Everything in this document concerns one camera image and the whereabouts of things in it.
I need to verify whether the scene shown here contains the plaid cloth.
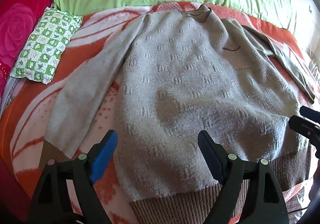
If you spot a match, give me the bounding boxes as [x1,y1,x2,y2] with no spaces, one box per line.
[285,181,313,222]

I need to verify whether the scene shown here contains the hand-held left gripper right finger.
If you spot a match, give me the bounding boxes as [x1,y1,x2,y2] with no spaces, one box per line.
[197,130,289,224]

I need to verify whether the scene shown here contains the green and white patterned pillow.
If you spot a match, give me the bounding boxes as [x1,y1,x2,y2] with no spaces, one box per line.
[9,7,84,85]

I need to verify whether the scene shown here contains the red floral cloth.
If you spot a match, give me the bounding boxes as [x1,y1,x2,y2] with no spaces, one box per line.
[0,0,57,105]

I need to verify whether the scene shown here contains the orange and white blanket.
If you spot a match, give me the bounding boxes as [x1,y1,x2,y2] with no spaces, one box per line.
[0,2,320,224]

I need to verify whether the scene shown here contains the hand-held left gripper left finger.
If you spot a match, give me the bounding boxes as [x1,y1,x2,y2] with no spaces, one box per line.
[27,129,118,224]

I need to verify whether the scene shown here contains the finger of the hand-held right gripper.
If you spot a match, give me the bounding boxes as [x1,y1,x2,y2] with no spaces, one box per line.
[288,115,320,142]
[300,106,320,123]

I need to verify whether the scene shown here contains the grey knit sweater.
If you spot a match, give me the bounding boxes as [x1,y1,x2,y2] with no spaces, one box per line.
[44,4,316,224]

